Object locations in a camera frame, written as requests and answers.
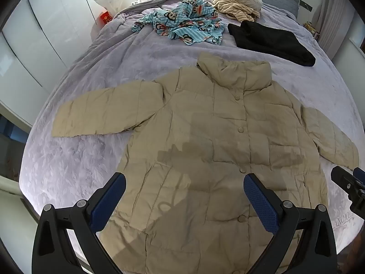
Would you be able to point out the red box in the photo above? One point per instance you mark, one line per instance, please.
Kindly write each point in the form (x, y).
(105, 17)

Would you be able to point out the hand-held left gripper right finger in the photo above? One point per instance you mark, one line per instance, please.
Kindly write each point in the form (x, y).
(261, 202)

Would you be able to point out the beige puffer jacket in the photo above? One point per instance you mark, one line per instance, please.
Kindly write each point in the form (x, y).
(199, 137)

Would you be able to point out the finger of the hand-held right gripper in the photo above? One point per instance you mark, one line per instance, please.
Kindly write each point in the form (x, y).
(346, 177)

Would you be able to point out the beige striped garment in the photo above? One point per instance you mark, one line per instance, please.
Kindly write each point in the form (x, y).
(231, 8)

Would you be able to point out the blue monkey print pajamas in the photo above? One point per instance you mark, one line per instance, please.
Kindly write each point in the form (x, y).
(182, 20)

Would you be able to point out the black folded garment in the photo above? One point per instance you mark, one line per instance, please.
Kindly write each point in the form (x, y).
(271, 41)

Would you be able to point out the yellow green box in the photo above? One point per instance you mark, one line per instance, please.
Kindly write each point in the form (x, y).
(312, 30)

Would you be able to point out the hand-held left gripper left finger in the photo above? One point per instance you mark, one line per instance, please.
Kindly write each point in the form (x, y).
(108, 202)

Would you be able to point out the white wardrobe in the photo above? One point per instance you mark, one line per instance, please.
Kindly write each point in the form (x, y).
(42, 28)

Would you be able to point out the lavender plush blanket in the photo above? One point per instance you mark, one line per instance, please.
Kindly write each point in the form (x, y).
(114, 62)

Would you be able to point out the grey curtain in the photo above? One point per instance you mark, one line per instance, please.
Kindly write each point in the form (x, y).
(328, 17)

